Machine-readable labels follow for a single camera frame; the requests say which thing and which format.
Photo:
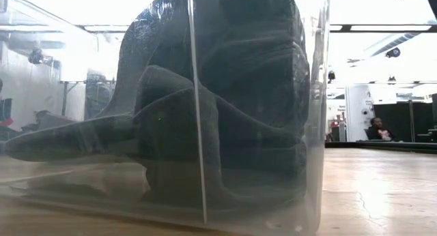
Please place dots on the black ceiling camera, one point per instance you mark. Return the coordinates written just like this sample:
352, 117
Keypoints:
393, 52

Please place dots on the black background table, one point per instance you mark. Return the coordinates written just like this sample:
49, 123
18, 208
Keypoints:
392, 146

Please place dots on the white pillar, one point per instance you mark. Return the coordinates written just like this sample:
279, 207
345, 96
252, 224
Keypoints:
356, 110

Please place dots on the dark grey cap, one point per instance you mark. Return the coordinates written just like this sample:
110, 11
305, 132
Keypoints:
170, 127

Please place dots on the person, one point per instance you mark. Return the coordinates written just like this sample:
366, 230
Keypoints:
379, 131

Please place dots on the dark grey cloth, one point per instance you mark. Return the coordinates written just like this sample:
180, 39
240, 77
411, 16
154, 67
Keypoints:
256, 75

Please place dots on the clear plastic bin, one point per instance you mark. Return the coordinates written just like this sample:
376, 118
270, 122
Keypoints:
317, 92

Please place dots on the dark partition wall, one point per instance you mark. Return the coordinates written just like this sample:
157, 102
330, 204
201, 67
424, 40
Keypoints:
396, 120

